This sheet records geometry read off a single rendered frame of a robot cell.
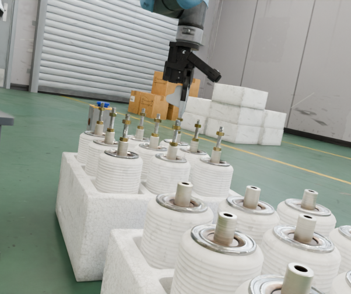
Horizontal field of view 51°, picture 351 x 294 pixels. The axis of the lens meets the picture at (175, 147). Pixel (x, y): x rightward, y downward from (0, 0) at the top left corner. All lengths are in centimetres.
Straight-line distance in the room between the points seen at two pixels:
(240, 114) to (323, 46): 330
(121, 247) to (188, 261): 15
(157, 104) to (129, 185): 389
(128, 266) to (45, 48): 562
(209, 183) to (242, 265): 48
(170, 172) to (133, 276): 37
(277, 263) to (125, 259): 19
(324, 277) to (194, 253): 16
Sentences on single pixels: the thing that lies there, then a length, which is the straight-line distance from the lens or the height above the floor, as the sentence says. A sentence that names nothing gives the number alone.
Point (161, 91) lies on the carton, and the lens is 475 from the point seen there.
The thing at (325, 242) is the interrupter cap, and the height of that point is 25.
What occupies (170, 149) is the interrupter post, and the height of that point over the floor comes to 27.
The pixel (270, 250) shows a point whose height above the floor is 24.
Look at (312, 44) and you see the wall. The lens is 670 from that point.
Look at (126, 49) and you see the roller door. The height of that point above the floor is 94.
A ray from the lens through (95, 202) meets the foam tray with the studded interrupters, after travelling 73.
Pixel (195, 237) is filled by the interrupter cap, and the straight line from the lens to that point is 41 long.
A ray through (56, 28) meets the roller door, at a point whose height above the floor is 100.
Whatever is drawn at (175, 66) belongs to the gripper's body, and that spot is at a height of 47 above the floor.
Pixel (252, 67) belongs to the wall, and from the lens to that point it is 728.
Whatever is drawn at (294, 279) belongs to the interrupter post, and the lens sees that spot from 33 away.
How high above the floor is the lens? 41
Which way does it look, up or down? 9 degrees down
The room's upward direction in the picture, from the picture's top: 10 degrees clockwise
